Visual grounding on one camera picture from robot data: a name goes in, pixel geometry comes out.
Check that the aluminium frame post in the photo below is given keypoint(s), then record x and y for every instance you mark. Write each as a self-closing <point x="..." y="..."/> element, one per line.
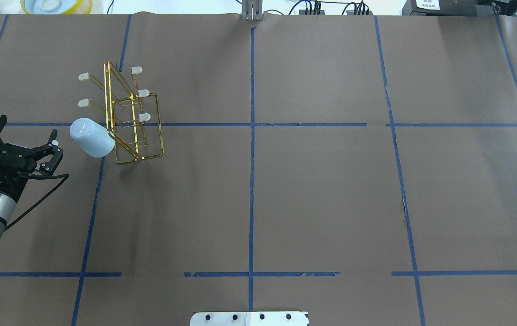
<point x="251" y="10"/>

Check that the gold wire cup holder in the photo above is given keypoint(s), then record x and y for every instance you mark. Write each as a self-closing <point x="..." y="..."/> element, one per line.
<point x="132" y="114"/>

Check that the black electronics box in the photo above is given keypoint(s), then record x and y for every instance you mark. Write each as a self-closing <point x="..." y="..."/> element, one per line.
<point x="461" y="8"/>

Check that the far orange usb hub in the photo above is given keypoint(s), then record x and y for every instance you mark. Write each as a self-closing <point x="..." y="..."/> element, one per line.
<point x="309" y="8"/>

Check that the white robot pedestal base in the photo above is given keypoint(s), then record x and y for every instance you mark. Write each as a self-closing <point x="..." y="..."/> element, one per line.
<point x="266" y="318"/>

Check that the light blue plastic cup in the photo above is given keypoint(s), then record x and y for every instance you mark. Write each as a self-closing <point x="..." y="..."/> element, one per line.
<point x="93" y="138"/>

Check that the yellow tape roll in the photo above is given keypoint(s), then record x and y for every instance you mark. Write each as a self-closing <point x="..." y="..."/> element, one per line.
<point x="55" y="7"/>

